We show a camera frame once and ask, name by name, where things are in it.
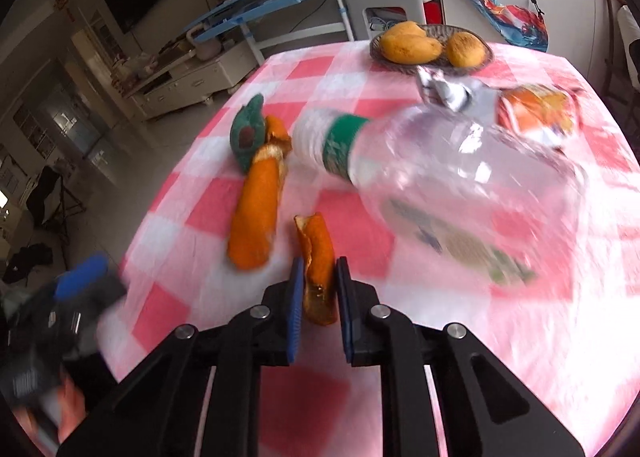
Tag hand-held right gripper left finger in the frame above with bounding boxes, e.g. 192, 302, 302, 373
59, 257, 306, 457

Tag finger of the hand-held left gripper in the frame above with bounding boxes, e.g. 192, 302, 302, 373
54, 254, 113, 300

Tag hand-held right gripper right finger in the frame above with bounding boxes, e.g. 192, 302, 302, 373
335, 256, 586, 457

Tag small orange peel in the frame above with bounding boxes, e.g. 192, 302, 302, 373
293, 212, 340, 327

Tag clear plastic bottle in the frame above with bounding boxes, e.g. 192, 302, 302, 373
292, 107, 591, 288

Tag silver foil wrapper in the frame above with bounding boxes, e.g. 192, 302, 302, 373
416, 66, 501, 112

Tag orange snack packet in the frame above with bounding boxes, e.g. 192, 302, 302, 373
495, 84, 581, 150

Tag person's left hand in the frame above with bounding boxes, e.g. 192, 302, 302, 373
30, 377, 88, 445

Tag dark cloth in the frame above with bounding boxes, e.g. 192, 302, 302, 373
2, 244, 53, 283

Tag black tripod stand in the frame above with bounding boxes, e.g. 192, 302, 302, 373
25, 164, 88, 238

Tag pink checkered tablecloth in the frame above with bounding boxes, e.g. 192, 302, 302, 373
105, 39, 640, 457

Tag cream TV stand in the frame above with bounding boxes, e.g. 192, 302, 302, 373
125, 39, 258, 120

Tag yellow mango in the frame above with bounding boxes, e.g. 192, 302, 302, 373
387, 21, 426, 40
446, 32, 487, 68
380, 34, 444, 64

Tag woven fruit basket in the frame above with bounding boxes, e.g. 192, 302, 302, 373
370, 24, 495, 70

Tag white plastic stool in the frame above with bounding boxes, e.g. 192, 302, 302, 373
342, 0, 436, 42

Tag wooden chair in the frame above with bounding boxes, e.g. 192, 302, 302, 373
597, 0, 640, 102

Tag white sack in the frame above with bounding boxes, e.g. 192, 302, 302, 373
617, 4, 640, 82

